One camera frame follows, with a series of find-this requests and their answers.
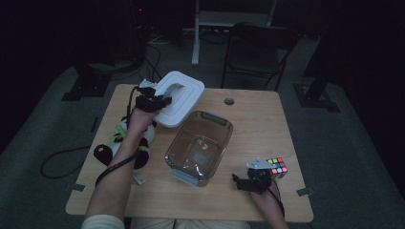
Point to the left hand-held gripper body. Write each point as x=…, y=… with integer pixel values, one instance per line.
x=147, y=100

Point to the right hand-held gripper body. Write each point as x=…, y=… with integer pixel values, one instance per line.
x=259, y=178

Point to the colourful puzzle cube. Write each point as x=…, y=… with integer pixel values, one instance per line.
x=279, y=167

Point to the panda plush toy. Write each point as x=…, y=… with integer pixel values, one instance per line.
x=146, y=133

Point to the clear plastic storage box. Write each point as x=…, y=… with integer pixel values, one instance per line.
x=199, y=149

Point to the person's right hand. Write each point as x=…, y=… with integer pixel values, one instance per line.
x=266, y=198

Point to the person's left hand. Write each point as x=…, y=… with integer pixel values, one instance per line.
x=141, y=122

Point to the grey tape piece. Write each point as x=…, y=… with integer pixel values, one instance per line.
x=304, y=191
x=78, y=187

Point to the black stand base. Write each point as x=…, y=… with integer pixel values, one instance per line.
x=87, y=84
x=315, y=97

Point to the person's beige trousers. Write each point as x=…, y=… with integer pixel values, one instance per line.
x=191, y=223

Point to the dark equipment rack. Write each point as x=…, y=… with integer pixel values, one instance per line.
x=133, y=28

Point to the white metal stand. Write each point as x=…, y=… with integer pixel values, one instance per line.
x=223, y=19

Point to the black folding chair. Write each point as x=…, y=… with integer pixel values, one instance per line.
x=258, y=57

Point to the person's white sleeve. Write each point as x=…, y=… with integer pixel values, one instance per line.
x=103, y=222

